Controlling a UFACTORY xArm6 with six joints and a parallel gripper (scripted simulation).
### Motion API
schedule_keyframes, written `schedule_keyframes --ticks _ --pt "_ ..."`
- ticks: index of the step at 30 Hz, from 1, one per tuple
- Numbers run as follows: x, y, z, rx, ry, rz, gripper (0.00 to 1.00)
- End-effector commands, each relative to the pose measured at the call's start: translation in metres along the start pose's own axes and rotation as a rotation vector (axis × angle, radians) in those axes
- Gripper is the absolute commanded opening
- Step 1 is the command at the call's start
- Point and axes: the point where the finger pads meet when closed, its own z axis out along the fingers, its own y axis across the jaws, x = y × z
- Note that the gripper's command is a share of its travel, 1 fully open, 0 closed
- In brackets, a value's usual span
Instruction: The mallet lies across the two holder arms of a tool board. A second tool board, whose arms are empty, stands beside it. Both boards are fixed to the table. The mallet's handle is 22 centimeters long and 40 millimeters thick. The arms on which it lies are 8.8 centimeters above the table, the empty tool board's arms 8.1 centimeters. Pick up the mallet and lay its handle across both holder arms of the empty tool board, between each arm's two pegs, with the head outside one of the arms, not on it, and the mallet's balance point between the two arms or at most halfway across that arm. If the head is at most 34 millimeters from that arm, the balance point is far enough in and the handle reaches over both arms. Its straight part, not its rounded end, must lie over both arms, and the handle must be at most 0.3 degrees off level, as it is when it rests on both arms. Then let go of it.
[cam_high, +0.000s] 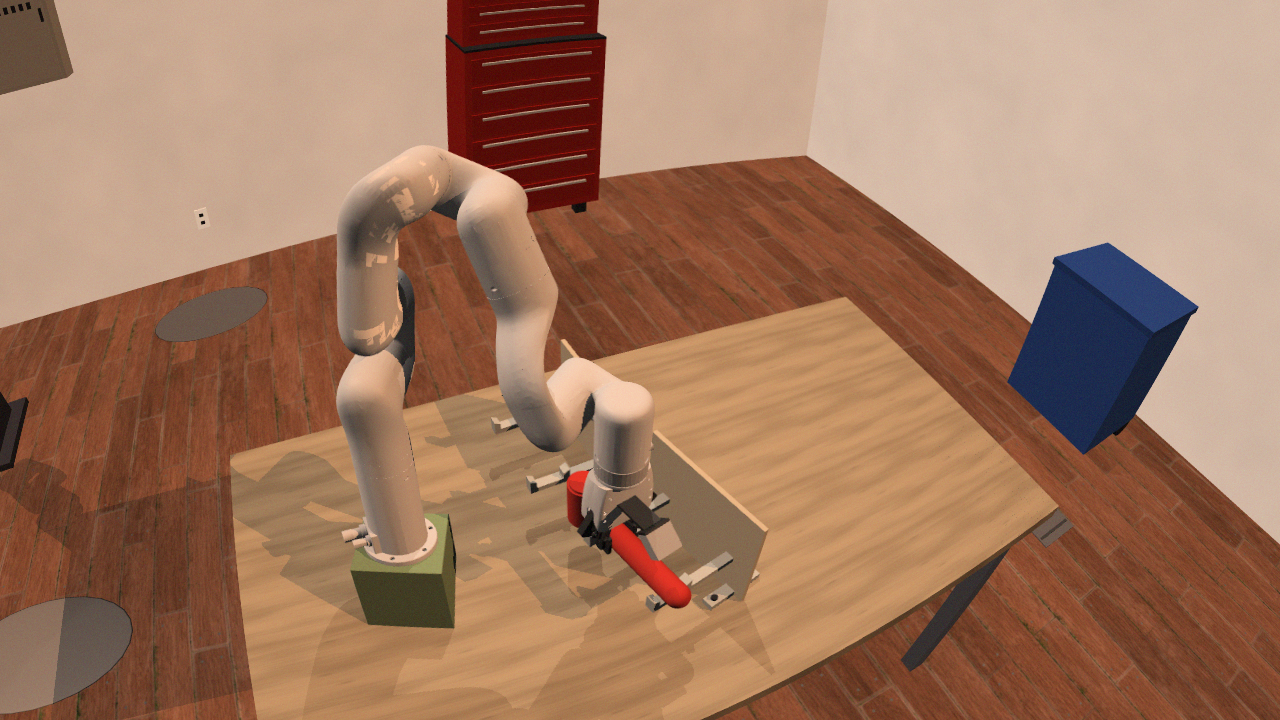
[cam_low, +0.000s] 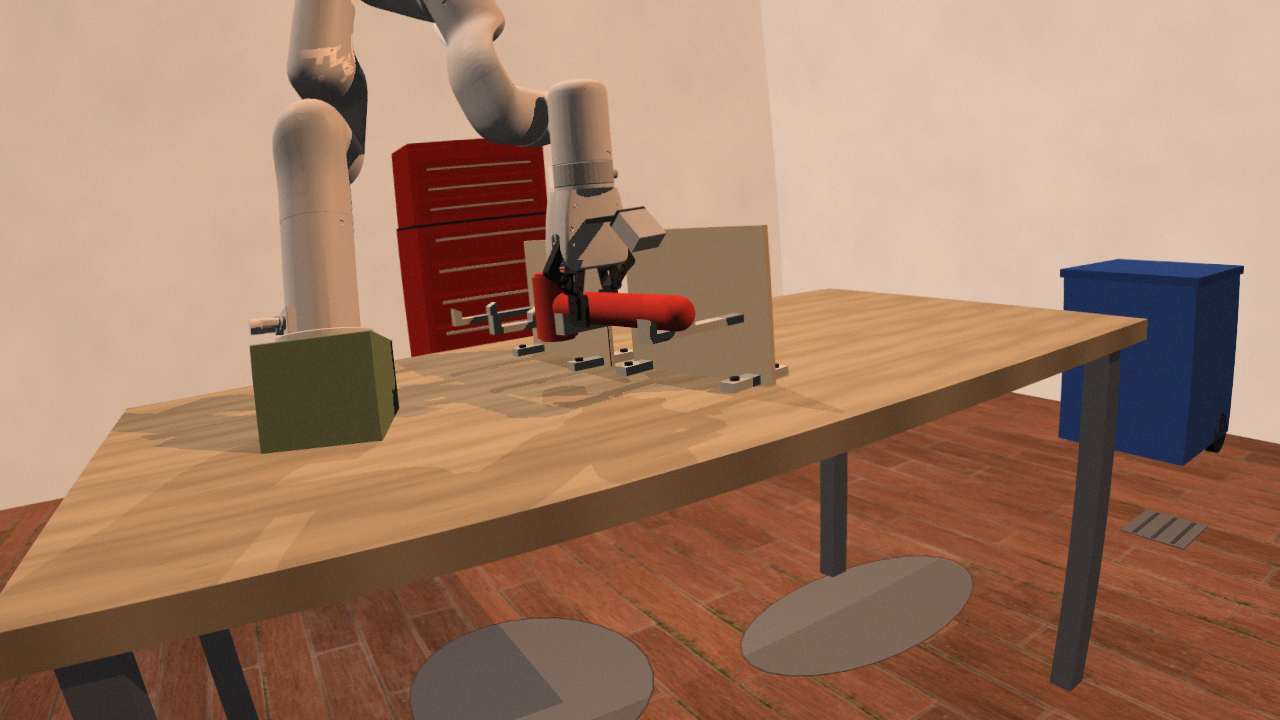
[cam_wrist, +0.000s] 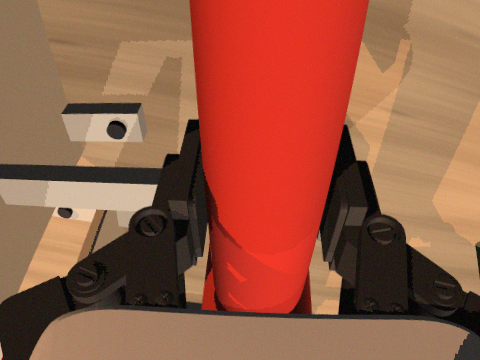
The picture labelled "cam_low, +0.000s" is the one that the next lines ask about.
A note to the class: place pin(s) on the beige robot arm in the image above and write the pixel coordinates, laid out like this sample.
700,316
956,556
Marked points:
310,140

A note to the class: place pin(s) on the red cylinder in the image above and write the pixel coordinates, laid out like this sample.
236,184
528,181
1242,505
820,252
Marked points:
669,312

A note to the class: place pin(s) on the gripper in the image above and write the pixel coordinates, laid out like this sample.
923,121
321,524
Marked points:
594,245

